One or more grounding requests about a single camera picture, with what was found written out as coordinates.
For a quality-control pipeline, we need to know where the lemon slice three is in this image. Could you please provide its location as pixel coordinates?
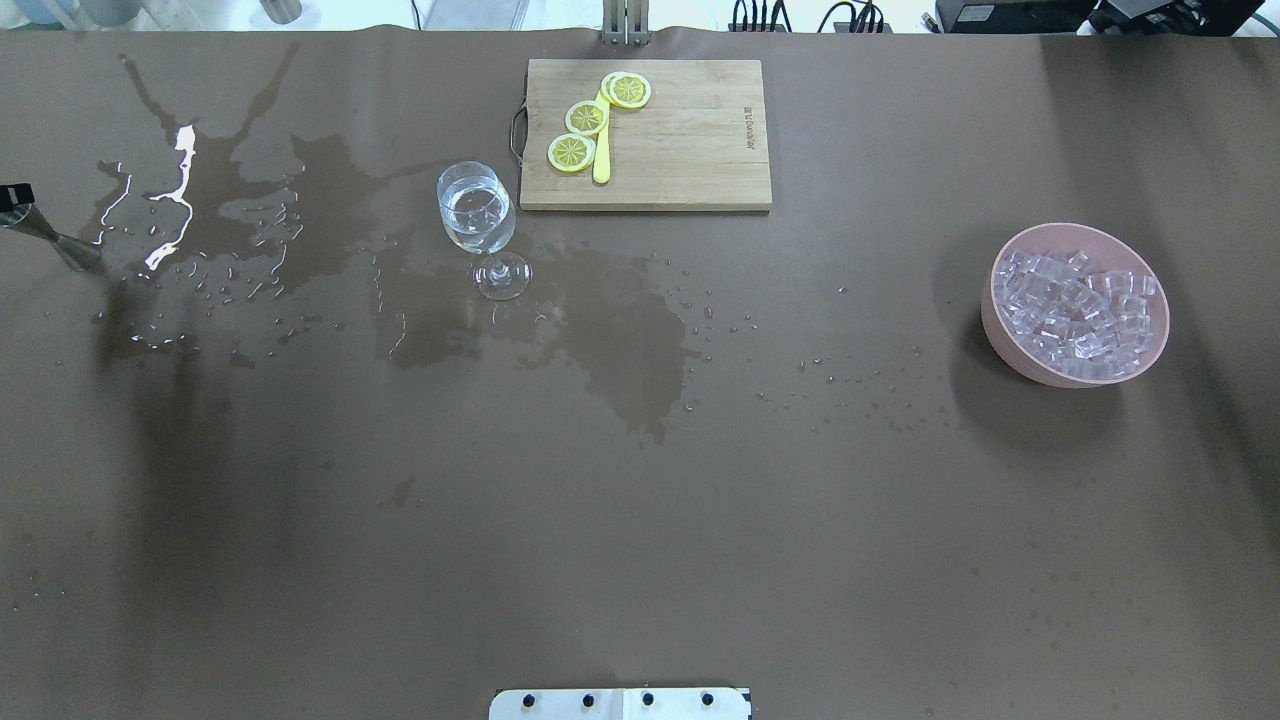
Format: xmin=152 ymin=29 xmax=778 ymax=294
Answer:
xmin=600 ymin=70 xmax=653 ymax=110

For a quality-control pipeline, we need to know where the clear wine glass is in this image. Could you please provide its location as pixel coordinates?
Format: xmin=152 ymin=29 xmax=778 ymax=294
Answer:
xmin=436 ymin=161 xmax=532 ymax=302

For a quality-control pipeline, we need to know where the wooden cutting board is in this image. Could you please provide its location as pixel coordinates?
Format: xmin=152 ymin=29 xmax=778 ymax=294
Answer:
xmin=518 ymin=59 xmax=773 ymax=213

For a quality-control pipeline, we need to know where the steel jigger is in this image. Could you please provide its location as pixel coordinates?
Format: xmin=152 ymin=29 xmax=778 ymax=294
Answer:
xmin=1 ymin=204 xmax=101 ymax=272

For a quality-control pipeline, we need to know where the lemon slice one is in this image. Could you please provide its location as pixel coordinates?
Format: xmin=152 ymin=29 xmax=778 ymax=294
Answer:
xmin=547 ymin=133 xmax=596 ymax=174

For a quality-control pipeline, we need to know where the lemon slice two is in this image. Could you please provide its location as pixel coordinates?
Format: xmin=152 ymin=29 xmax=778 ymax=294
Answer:
xmin=564 ymin=99 xmax=611 ymax=138

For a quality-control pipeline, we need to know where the white pedestal column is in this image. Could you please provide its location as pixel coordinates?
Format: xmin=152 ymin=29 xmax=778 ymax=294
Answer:
xmin=486 ymin=685 xmax=754 ymax=719

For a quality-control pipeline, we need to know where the grey usb hub right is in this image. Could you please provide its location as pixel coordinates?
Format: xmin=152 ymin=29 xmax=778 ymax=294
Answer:
xmin=817 ymin=1 xmax=892 ymax=35

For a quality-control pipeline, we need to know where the aluminium frame post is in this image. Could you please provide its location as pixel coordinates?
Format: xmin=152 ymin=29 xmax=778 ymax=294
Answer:
xmin=600 ymin=0 xmax=652 ymax=47

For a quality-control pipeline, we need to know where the pile of clear ice cubes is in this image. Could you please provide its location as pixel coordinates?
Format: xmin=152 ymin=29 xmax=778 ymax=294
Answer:
xmin=992 ymin=250 xmax=1160 ymax=380

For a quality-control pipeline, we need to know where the yellow plastic stick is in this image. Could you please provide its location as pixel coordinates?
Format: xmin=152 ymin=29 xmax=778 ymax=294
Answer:
xmin=591 ymin=90 xmax=612 ymax=186

